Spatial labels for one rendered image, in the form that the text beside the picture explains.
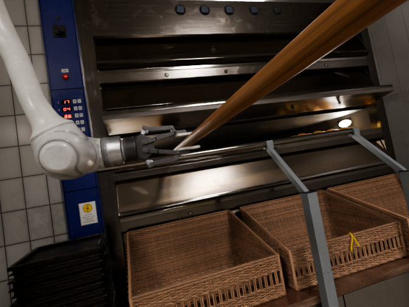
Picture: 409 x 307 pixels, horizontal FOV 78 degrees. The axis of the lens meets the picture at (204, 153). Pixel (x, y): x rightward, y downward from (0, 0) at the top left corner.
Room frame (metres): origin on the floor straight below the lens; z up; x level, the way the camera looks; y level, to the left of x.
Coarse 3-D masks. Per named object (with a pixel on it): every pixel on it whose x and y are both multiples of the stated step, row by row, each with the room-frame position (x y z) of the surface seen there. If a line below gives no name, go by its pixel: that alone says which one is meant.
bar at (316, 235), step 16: (352, 128) 1.24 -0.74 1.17; (240, 144) 1.09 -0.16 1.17; (256, 144) 1.10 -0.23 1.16; (272, 144) 1.11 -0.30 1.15; (368, 144) 1.18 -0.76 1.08; (384, 160) 1.12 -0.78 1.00; (288, 176) 1.00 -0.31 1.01; (400, 176) 1.05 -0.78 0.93; (304, 192) 0.90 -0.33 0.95; (304, 208) 0.92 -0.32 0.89; (320, 224) 0.90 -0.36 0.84; (320, 240) 0.90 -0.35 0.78; (320, 256) 0.89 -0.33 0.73; (320, 272) 0.90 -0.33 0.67; (320, 288) 0.92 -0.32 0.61; (336, 304) 0.90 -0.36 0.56
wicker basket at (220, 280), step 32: (160, 224) 1.31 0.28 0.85; (192, 224) 1.35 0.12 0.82; (224, 224) 1.38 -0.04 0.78; (128, 256) 1.05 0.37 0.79; (160, 256) 1.26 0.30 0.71; (192, 256) 1.30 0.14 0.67; (256, 256) 1.15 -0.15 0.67; (128, 288) 0.86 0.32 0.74; (160, 288) 0.85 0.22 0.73; (192, 288) 0.88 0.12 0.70; (224, 288) 0.91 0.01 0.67; (256, 288) 0.94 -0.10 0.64
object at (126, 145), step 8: (136, 136) 0.77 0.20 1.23; (144, 136) 0.77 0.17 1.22; (128, 144) 0.74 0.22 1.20; (136, 144) 0.77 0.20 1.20; (144, 144) 0.77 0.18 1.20; (152, 144) 0.78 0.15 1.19; (128, 152) 0.74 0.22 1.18; (136, 152) 0.74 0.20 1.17; (144, 152) 0.77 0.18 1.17; (128, 160) 0.76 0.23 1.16; (136, 160) 0.77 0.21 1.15; (144, 160) 0.77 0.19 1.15
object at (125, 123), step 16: (304, 96) 1.44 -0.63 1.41; (320, 96) 1.47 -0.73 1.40; (336, 96) 1.50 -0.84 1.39; (352, 96) 1.56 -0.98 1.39; (368, 96) 1.63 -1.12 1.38; (144, 112) 1.20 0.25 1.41; (160, 112) 1.22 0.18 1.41; (176, 112) 1.24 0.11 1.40; (192, 112) 1.28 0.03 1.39; (208, 112) 1.32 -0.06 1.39; (240, 112) 1.42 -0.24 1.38; (256, 112) 1.47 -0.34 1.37; (272, 112) 1.53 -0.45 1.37; (288, 112) 1.60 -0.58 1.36; (112, 128) 1.26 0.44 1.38; (128, 128) 1.30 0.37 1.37
